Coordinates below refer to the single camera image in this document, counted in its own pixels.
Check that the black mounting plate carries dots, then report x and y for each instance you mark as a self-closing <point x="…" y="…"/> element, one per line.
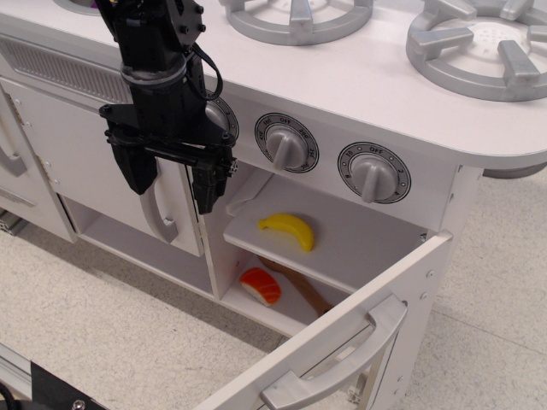
<point x="51" y="392"/>

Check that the orange salmon sushi toy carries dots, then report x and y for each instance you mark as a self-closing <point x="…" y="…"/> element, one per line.
<point x="261" y="285"/>

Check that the grey oven door handle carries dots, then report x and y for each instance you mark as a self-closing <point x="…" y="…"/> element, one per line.
<point x="293" y="392"/>

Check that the yellow toy banana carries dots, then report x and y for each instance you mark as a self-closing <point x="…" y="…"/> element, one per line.
<point x="291" y="224"/>

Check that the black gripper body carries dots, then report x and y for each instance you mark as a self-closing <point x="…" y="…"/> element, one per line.
<point x="167" y="116"/>

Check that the grey vent grille panel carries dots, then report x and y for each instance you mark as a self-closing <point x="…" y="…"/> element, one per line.
<point x="66" y="71"/>

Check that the white cabinet door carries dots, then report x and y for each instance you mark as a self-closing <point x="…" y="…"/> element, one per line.
<point x="69" y="139"/>

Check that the grey middle stove knob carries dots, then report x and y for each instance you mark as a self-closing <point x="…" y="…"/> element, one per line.
<point x="287" y="143"/>

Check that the silver right stove burner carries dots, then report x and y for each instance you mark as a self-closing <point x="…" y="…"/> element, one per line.
<point x="490" y="50"/>

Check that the white toy oven door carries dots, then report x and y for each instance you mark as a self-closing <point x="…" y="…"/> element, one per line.
<point x="413" y="280"/>

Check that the white toy kitchen body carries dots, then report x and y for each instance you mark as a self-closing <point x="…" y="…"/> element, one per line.
<point x="360" y="88"/>

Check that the silver left stove burner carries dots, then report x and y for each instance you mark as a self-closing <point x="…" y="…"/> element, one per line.
<point x="297" y="23"/>

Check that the grey far left handle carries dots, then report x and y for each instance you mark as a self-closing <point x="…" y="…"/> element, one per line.
<point x="11" y="161"/>

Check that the grey stove knob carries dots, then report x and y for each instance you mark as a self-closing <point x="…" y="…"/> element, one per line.
<point x="287" y="143"/>
<point x="374" y="173"/>
<point x="222" y="125"/>

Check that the silver toy sink basin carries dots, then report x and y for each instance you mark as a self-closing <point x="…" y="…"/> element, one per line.
<point x="81" y="7"/>

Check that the grey cabinet door handle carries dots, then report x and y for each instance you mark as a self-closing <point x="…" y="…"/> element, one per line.
<point x="164" y="229"/>

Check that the white far left door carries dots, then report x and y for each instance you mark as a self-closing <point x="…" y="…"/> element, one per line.
<point x="25" y="189"/>

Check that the aluminium extrusion rail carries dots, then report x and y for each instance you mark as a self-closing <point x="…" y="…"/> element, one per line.
<point x="16" y="372"/>

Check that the grey right stove knob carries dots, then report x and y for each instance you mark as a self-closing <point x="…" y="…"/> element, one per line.
<point x="374" y="173"/>

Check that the silver stove burner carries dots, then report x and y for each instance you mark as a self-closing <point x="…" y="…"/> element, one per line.
<point x="297" y="23"/>
<point x="490" y="50"/>

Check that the grey left stove knob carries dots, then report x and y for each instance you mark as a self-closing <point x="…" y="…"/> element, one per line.
<point x="222" y="125"/>

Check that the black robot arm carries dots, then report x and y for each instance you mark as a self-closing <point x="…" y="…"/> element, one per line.
<point x="163" y="67"/>

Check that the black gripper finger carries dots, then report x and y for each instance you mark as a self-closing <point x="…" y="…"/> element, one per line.
<point x="137" y="165"/>
<point x="209" y="179"/>

